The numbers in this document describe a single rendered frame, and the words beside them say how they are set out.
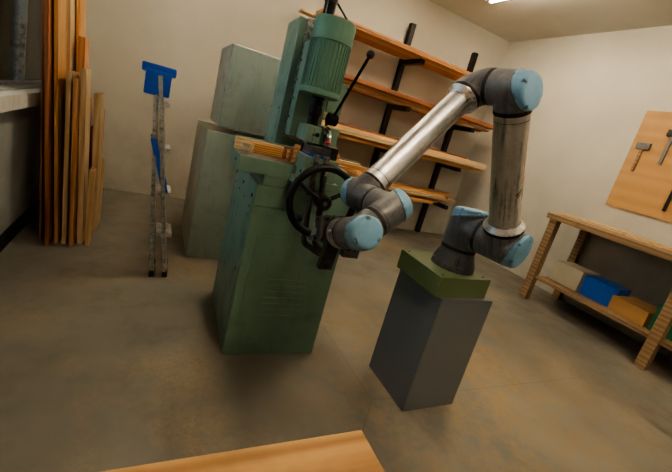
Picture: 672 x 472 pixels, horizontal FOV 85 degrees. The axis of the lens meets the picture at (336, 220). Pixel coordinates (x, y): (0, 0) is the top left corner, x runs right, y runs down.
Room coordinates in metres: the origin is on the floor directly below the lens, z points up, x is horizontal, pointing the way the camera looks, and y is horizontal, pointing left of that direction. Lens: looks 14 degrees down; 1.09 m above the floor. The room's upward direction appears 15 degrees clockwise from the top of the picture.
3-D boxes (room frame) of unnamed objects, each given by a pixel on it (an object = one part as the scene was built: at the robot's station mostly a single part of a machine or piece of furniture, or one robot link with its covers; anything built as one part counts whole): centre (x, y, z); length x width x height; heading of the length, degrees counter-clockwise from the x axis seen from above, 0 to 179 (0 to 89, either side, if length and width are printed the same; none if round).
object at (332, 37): (1.68, 0.21, 1.35); 0.18 x 0.18 x 0.31
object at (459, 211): (1.58, -0.56, 0.83); 0.17 x 0.15 x 0.18; 40
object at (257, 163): (1.58, 0.17, 0.87); 0.61 x 0.30 x 0.06; 116
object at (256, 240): (1.79, 0.27, 0.36); 0.58 x 0.45 x 0.71; 26
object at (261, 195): (1.79, 0.27, 0.76); 0.57 x 0.45 x 0.09; 26
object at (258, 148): (1.71, 0.16, 0.92); 0.62 x 0.02 x 0.04; 116
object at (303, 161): (1.50, 0.14, 0.91); 0.15 x 0.14 x 0.09; 116
